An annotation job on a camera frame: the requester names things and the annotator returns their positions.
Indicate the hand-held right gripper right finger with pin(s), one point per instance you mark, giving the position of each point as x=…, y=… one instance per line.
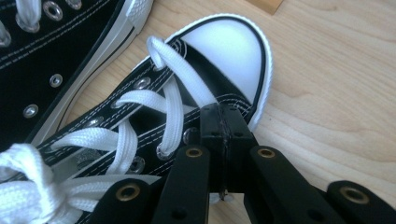
x=236, y=137

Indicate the wooden shoe rack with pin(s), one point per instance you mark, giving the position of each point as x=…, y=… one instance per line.
x=264, y=5

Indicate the black white canvas sneaker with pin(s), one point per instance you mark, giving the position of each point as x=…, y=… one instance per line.
x=25, y=77
x=230, y=49

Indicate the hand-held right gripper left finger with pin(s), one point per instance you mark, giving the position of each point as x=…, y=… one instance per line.
x=213, y=130

